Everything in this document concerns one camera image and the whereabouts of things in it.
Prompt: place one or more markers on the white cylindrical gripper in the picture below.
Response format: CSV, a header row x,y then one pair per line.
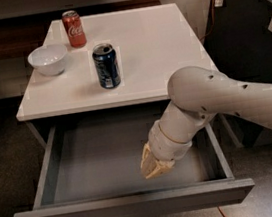
x,y
165,146

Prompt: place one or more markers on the grey top drawer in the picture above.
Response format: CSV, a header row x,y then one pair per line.
x,y
91,168

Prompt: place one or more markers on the blue pepsi can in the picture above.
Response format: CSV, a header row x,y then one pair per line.
x,y
105,61

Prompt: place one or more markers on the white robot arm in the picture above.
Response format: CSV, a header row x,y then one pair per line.
x,y
196,96

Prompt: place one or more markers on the white-topped grey drawer cabinet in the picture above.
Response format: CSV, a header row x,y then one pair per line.
x,y
151,44

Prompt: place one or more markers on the red coca-cola can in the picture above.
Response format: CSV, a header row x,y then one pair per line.
x,y
73,28

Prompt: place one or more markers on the white ceramic bowl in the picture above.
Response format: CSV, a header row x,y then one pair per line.
x,y
49,59

